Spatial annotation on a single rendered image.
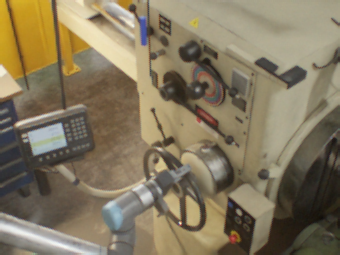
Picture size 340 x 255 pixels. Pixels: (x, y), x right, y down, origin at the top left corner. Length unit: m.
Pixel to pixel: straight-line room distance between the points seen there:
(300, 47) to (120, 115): 2.74
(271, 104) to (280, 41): 0.22
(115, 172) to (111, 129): 0.47
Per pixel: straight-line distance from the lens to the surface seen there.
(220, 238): 2.74
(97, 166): 3.91
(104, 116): 4.31
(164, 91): 2.03
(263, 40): 1.76
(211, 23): 1.84
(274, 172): 1.91
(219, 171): 2.00
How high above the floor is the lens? 2.84
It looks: 43 degrees down
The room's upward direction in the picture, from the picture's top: straight up
